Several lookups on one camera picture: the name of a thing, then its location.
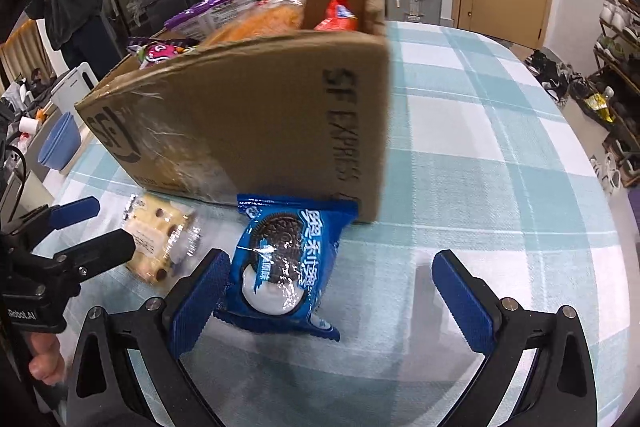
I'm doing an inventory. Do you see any red chips bag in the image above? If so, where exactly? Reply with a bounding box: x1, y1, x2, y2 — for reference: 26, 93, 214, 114
314, 0, 360, 32

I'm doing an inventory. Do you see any clear bread packet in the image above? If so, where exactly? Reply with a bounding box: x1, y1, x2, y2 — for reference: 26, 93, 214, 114
200, 0, 308, 48

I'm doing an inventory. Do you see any white kettle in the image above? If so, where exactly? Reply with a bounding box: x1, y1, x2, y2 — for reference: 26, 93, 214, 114
50, 63, 98, 118

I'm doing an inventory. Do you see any shoe rack with shoes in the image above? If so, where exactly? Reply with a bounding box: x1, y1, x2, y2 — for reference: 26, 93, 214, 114
592, 0, 640, 195

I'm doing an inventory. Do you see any pile of dark shoes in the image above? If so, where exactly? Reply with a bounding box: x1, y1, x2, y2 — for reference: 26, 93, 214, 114
525, 49, 601, 108

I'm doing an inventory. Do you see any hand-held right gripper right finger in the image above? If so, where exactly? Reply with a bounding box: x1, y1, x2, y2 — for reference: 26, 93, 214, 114
431, 249, 598, 427

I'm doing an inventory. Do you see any person's left hand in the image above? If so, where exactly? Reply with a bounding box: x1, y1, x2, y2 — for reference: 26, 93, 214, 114
27, 332, 66, 385

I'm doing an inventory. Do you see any large purple candy bag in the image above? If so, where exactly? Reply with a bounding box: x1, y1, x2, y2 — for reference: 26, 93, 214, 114
127, 0, 263, 70

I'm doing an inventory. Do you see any blue plastic basin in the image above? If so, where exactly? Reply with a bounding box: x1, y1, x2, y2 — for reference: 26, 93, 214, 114
39, 112, 82, 170

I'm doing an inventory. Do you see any blue cookie packet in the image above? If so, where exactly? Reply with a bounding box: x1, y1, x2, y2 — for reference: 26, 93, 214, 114
212, 193, 360, 343

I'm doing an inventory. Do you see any yellow cookie packet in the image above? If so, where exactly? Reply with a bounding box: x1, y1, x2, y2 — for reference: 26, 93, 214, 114
121, 193, 203, 287

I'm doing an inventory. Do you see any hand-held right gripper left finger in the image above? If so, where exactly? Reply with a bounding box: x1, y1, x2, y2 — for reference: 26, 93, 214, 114
65, 248, 233, 427

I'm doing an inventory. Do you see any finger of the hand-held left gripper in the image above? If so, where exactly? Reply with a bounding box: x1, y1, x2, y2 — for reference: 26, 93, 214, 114
55, 229, 137, 282
17, 196, 101, 253

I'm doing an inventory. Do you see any brown cardboard box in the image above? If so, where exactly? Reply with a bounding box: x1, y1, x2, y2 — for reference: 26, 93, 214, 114
75, 0, 391, 224

